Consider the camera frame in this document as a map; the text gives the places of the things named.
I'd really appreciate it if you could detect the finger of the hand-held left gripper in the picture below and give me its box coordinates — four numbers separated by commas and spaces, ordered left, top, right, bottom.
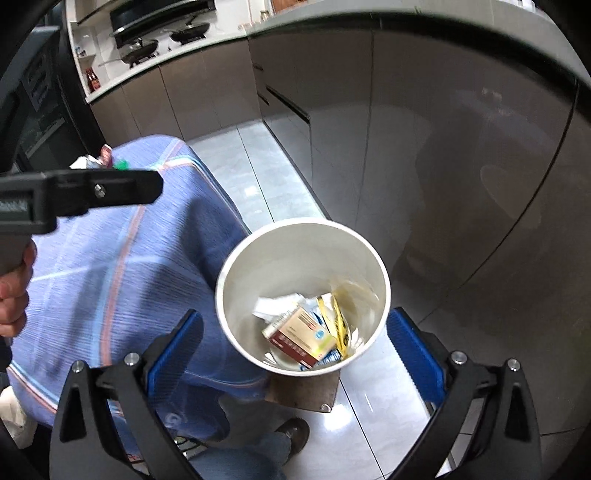
55, 169, 164, 217

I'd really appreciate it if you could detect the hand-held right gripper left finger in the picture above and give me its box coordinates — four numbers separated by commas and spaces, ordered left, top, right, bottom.
48, 309, 205, 480

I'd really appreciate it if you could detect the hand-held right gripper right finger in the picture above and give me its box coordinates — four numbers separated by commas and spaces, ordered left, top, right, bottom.
387, 307, 543, 480

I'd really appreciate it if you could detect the silver foil wrapper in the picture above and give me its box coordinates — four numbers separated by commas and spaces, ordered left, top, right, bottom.
69, 154, 105, 171

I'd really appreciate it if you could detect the yellow snack packet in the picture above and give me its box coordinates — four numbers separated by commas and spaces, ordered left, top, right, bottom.
329, 286, 370, 361

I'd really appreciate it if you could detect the blue white cartoon packet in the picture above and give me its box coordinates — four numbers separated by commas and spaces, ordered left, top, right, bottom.
295, 295, 347, 372

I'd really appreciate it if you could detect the tan cardboard box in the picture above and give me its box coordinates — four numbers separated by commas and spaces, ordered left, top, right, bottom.
262, 305, 339, 370

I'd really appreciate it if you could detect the white round waste bin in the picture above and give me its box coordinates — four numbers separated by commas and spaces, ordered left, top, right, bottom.
215, 218, 392, 376

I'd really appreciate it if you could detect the person's left hand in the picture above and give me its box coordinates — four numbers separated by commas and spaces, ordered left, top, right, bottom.
0, 241, 38, 339

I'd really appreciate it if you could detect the black framed glass door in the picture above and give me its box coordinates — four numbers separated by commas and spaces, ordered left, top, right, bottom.
0, 23, 107, 176

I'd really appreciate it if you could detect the blue plaid tablecloth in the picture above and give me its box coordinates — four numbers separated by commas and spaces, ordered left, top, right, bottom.
7, 134, 273, 457

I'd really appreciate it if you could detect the white kitchen countertop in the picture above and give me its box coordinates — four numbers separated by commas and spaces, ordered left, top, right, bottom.
83, 0, 591, 104

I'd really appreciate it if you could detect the person's right leg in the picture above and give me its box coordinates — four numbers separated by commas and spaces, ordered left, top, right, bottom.
182, 431, 296, 480

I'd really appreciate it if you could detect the wooden stool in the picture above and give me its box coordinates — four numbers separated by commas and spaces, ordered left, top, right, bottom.
265, 367, 343, 415

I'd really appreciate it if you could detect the black wok with lid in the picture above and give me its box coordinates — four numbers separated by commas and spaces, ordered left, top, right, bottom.
97, 39, 160, 65

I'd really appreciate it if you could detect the brown shoe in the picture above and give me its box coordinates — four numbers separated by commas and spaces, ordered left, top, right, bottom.
276, 418, 311, 455

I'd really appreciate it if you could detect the black gas stove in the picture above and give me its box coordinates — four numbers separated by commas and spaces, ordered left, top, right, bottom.
117, 28, 208, 63

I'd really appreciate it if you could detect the black wok with spatula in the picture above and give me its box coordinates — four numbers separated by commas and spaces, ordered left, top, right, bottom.
161, 21, 211, 44

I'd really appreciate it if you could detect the white cloth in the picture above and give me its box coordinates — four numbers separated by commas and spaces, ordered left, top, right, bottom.
0, 388, 38, 450

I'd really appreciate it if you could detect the black range hood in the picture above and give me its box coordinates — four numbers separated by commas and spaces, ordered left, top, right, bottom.
109, 0, 217, 35

